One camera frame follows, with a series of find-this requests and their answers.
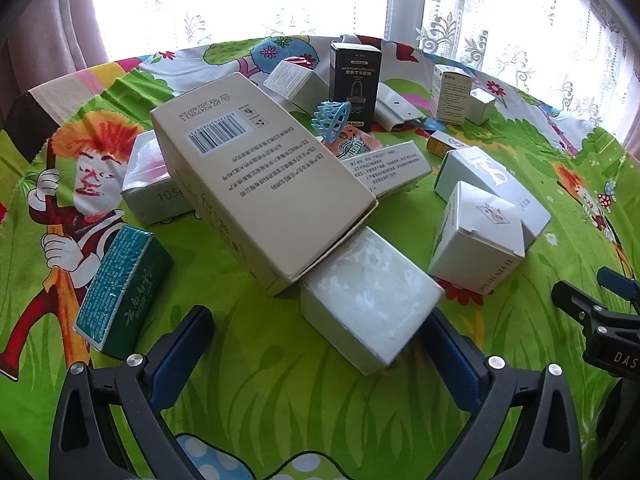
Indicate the large beige cardboard box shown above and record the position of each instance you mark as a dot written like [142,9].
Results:
[250,160]

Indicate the white plastic holder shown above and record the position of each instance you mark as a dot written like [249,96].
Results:
[392,105]

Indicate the tall white box with text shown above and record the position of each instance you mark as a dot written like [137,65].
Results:
[450,95]

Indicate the white box with silver logo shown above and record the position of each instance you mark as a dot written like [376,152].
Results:
[480,172]

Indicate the orange snack packet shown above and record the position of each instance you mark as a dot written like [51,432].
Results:
[357,146]

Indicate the white box with pink window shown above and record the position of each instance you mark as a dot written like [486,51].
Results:
[150,195]

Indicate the small gold box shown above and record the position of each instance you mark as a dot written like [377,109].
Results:
[442,142]

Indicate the pink curtain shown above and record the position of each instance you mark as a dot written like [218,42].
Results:
[50,25]

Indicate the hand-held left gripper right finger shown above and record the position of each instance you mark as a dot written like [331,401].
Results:
[452,355]

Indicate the white cube box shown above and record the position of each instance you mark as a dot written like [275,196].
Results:
[475,240]

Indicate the white frosted box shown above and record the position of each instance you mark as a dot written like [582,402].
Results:
[370,295]

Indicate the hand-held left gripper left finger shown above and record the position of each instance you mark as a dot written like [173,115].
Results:
[186,345]

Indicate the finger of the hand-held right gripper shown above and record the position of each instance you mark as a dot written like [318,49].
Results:
[575,297]
[617,282]

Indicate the long white box with text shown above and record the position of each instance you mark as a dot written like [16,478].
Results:
[395,165]

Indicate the green box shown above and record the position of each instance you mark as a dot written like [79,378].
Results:
[120,290]

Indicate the black box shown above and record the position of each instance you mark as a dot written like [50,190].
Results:
[352,75]

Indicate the white lace curtain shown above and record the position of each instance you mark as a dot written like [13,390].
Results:
[300,0]

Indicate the small white box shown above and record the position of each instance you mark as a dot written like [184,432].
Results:
[480,105]

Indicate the cartoon printed blanket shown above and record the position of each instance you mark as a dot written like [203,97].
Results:
[280,400]

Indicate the white box with grey text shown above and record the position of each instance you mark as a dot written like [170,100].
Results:
[290,80]

